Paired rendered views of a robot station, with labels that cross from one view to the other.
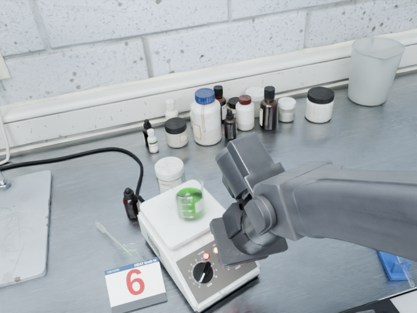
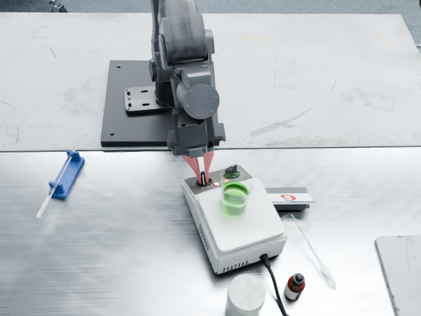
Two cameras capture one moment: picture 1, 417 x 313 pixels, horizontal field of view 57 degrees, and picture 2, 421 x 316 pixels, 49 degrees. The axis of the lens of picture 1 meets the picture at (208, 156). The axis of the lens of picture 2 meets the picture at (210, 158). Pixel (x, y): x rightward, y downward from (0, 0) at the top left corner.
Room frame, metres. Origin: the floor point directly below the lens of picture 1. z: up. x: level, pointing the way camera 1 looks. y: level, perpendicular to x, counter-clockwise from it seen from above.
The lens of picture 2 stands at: (0.89, 0.05, 1.67)
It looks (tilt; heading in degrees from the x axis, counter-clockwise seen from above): 52 degrees down; 187
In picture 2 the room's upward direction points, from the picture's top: 4 degrees clockwise
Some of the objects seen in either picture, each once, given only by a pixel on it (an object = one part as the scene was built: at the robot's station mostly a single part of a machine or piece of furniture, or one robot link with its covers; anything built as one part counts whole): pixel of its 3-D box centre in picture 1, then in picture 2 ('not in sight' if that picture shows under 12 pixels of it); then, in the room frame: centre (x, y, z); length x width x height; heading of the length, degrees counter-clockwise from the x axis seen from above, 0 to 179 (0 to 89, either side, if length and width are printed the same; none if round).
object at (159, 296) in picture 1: (135, 285); (287, 195); (0.37, 0.14, 0.92); 0.09 x 0.06 x 0.04; 102
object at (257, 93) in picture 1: (255, 102); not in sight; (0.90, -0.14, 0.93); 0.06 x 0.06 x 0.07
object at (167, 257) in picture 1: (193, 237); (232, 214); (0.45, 0.04, 0.94); 0.22 x 0.13 x 0.08; 30
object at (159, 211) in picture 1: (183, 211); (240, 213); (0.47, 0.05, 0.98); 0.12 x 0.12 x 0.01; 30
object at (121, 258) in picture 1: (130, 258); (294, 227); (0.43, 0.15, 0.91); 0.06 x 0.06 x 0.02
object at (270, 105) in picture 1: (269, 107); not in sight; (0.83, -0.16, 0.95); 0.04 x 0.04 x 0.11
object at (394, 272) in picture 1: (390, 249); (66, 172); (0.40, -0.30, 0.92); 0.10 x 0.03 x 0.04; 177
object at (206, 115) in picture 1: (206, 115); not in sight; (0.80, 0.00, 0.96); 0.07 x 0.07 x 0.13
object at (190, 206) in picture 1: (187, 197); (236, 195); (0.46, 0.04, 1.02); 0.06 x 0.05 x 0.08; 71
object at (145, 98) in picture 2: not in sight; (169, 86); (0.17, -0.14, 0.96); 0.20 x 0.07 x 0.08; 110
